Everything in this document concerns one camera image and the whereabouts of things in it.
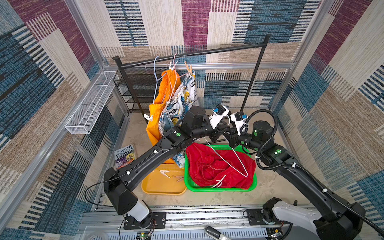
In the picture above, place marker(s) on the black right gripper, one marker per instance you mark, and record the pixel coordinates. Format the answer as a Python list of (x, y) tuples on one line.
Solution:
[(234, 139)]

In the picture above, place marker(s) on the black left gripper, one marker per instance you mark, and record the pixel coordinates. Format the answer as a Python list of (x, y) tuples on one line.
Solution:
[(218, 131)]

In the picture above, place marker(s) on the red shorts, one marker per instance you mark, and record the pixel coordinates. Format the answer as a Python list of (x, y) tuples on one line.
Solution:
[(219, 168)]

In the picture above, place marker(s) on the white blue patterned shorts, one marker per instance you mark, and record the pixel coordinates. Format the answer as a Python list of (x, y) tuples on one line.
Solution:
[(180, 111)]

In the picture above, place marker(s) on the pink wire hanger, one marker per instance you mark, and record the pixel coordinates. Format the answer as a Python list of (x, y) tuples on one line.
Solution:
[(173, 80)]

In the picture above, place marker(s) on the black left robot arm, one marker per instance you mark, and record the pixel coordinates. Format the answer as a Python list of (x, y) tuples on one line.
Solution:
[(120, 184)]

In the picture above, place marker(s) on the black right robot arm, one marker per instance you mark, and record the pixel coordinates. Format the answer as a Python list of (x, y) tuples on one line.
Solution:
[(334, 218)]

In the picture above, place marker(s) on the white clothespin on orange shorts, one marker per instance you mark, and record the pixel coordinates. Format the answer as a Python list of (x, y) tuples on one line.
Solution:
[(148, 118)]

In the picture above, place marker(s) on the green plastic basket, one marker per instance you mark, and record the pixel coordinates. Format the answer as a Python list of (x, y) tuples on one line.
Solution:
[(222, 186)]

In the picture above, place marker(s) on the yellow plastic tray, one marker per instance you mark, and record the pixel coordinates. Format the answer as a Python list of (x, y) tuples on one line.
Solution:
[(157, 184)]

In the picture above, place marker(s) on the wooden clothespin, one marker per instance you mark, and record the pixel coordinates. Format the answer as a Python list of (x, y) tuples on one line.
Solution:
[(189, 69)]

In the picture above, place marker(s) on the colourful book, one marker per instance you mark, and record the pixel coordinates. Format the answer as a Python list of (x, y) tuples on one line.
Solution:
[(124, 156)]

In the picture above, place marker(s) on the black clothes rack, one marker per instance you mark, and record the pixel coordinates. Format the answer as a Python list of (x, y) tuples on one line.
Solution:
[(214, 87)]

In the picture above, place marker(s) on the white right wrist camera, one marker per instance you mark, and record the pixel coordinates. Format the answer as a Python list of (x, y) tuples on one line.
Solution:
[(239, 119)]

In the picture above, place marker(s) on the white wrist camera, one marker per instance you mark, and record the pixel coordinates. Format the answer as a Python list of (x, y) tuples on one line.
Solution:
[(239, 119), (219, 112)]

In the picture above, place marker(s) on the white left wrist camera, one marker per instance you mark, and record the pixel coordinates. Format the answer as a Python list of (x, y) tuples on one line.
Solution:
[(219, 112)]

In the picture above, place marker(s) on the blue wire hanger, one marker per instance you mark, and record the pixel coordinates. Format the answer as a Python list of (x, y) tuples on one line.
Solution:
[(157, 80)]

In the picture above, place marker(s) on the black wire shoe shelf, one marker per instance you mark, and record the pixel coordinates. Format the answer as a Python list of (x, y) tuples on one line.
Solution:
[(136, 87)]

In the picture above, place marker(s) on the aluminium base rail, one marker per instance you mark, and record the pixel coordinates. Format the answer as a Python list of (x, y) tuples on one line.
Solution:
[(179, 223)]

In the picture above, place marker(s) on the white wire mesh basket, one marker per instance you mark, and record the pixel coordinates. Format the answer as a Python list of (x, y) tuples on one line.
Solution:
[(87, 113)]

